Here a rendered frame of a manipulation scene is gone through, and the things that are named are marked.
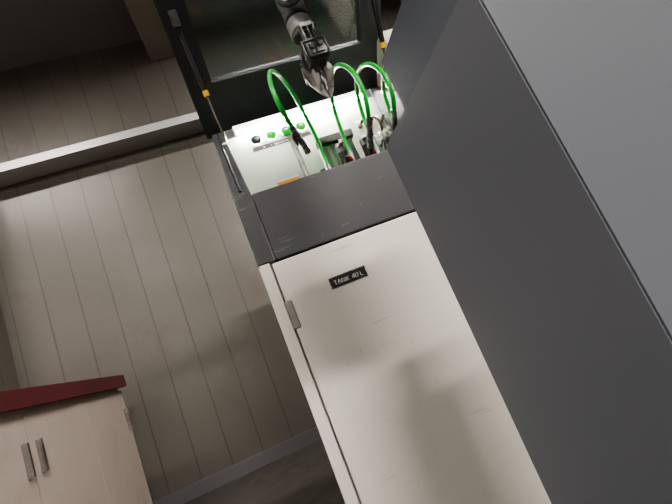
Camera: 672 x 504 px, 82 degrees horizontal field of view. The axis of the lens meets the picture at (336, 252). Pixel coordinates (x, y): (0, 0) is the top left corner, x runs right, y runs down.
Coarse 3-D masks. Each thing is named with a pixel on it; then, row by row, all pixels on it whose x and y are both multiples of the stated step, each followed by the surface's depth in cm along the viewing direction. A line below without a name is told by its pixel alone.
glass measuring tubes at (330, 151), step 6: (336, 132) 148; (348, 132) 148; (324, 138) 147; (330, 138) 147; (336, 138) 147; (348, 138) 148; (324, 144) 147; (330, 144) 147; (354, 144) 150; (318, 150) 149; (324, 150) 146; (330, 150) 149; (354, 150) 147; (330, 156) 148; (336, 156) 146; (360, 156) 149; (324, 162) 147; (330, 162) 145; (336, 162) 148
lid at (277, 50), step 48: (192, 0) 119; (240, 0) 124; (336, 0) 135; (192, 48) 126; (240, 48) 133; (288, 48) 139; (336, 48) 145; (192, 96) 136; (240, 96) 143; (288, 96) 150
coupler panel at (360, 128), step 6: (378, 108) 156; (354, 114) 154; (360, 114) 155; (372, 114) 155; (378, 114) 155; (354, 120) 154; (360, 120) 154; (372, 120) 151; (384, 120) 155; (354, 126) 153; (360, 126) 152; (372, 126) 154; (378, 126) 154; (384, 126) 155; (360, 132) 153; (366, 132) 153; (378, 132) 154; (378, 138) 153; (378, 144) 152; (384, 150) 152
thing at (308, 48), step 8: (304, 24) 110; (296, 32) 112; (304, 32) 114; (312, 32) 112; (296, 40) 115; (304, 40) 109; (312, 40) 109; (320, 40) 109; (304, 48) 108; (312, 48) 109; (320, 48) 108; (328, 48) 109; (304, 56) 110; (312, 56) 108; (320, 56) 109; (328, 56) 110; (304, 64) 113; (312, 64) 111; (320, 64) 113
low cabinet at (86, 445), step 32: (64, 384) 163; (96, 384) 189; (0, 416) 129; (32, 416) 142; (64, 416) 160; (96, 416) 184; (128, 416) 214; (0, 448) 122; (32, 448) 136; (64, 448) 153; (96, 448) 175; (128, 448) 204; (0, 480) 118; (32, 480) 131; (64, 480) 146; (96, 480) 166; (128, 480) 192
